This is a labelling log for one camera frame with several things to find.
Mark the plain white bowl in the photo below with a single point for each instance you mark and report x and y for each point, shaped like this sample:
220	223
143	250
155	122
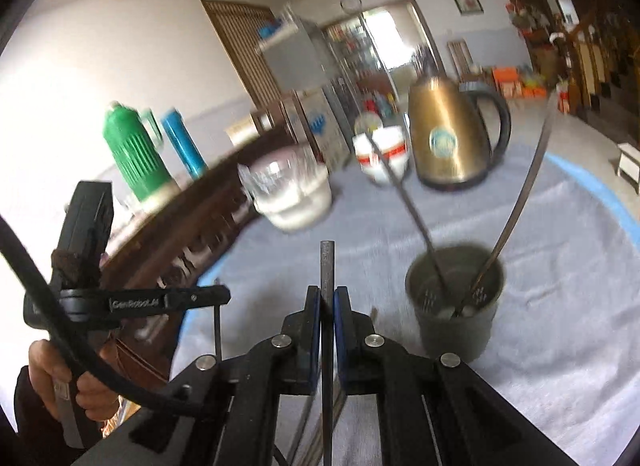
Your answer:
382	136

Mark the brown slatted wooden door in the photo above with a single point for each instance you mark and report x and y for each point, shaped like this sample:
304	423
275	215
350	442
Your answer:
240	45

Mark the clear plastic bag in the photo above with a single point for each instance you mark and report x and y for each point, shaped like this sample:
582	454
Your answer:
280	170

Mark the blue table cloth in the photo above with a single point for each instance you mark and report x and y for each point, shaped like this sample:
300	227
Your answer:
590	180

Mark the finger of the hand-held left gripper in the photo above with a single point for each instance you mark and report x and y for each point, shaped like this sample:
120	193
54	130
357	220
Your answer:
200	296

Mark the long grey metal chopstick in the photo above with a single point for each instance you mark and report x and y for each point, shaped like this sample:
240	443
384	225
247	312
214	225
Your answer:
525	185
327	266
218	336
415	221

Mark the gold electric kettle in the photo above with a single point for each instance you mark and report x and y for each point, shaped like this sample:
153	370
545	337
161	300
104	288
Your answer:
450	145

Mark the blue bag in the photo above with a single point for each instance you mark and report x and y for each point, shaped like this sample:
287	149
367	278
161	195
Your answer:
268	29

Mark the white pot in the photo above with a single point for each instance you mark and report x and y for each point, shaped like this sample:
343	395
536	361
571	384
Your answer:
300	211

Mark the small white fan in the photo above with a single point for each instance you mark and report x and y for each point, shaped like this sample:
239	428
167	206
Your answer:
369	121

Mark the blue thermos flask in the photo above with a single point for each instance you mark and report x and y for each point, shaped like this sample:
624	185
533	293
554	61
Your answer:
182	145

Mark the orange cardboard box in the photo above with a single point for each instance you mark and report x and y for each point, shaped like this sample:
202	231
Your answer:
505	80

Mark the dark wooden side table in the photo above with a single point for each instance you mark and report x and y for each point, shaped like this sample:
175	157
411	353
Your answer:
200	226

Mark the green thermos flask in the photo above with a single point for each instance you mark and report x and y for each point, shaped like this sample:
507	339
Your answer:
135	160

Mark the person's left hand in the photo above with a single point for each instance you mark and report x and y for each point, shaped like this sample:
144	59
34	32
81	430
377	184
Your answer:
42	366

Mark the white red-banded bowl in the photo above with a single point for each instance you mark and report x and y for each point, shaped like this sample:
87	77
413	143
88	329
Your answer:
385	165

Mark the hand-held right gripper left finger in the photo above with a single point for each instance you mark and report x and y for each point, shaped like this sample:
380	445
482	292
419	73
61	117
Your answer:
314	326

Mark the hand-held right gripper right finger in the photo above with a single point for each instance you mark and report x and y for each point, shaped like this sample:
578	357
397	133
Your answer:
342	326

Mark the grey refrigerator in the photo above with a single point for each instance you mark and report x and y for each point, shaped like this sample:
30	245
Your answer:
295	60

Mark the brown wooden chair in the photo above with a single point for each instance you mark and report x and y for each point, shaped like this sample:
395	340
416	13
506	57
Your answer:
459	58

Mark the wooden staircase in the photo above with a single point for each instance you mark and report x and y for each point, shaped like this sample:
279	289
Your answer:
600	55

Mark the round wall clock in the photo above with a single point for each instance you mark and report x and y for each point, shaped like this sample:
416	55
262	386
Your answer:
351	1

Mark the white stool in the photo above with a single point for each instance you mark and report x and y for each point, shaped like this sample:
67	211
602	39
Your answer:
629	160

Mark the glass shelf cabinet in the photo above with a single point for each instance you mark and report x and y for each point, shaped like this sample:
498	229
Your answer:
350	50

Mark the grey metal utensil holder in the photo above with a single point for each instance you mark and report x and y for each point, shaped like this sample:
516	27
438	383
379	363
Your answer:
450	336

